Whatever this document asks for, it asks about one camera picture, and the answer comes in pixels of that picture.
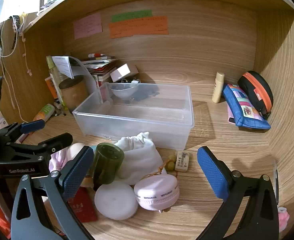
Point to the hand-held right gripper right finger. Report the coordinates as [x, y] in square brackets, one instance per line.
[211, 175]

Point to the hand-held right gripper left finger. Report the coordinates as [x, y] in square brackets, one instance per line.
[75, 177]

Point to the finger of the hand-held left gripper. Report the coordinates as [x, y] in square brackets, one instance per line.
[33, 126]
[59, 140]

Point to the dark green glass jar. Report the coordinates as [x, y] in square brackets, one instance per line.
[107, 165]

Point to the white round container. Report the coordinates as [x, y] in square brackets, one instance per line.
[114, 201]

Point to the pink round case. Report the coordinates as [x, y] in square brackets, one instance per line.
[156, 192]

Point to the clear plastic storage box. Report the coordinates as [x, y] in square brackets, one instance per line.
[137, 125]

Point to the wooden desktop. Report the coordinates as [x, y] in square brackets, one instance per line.
[236, 155]

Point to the orange green tube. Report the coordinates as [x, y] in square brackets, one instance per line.
[45, 111]

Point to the pink striped cloth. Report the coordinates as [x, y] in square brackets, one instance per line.
[55, 160]

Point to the red booklet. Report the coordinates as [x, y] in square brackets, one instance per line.
[83, 207]

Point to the white eraser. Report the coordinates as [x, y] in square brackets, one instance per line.
[182, 161]

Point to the brown cylinder container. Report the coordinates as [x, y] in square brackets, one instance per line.
[73, 95]

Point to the pink flat case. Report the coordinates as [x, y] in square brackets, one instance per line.
[230, 116]

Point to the blue patchwork pencil pouch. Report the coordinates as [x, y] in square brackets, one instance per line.
[249, 123]

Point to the grey curved bookend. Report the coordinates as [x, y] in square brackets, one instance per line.
[88, 80]

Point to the white paper receipt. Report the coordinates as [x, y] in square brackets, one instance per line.
[63, 66]

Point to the clear plastic bowl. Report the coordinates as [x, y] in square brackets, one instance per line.
[123, 92]

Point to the stack of books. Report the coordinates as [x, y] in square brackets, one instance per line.
[99, 66]

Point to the pink small toy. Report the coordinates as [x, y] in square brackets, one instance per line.
[283, 220]

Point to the cream tube bottle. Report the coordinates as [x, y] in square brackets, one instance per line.
[218, 87]

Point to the white pink small box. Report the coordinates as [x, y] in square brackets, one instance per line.
[120, 73]

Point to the pile of metal trinkets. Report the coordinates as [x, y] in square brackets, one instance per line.
[128, 81]

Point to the red white marker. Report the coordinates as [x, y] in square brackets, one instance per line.
[95, 55]

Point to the black orange zip case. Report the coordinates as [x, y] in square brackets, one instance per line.
[249, 85]

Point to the pink paper note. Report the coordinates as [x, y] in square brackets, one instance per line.
[87, 26]

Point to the orange paper note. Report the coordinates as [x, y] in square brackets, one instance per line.
[137, 27]

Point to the green paper note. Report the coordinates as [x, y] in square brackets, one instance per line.
[132, 15]

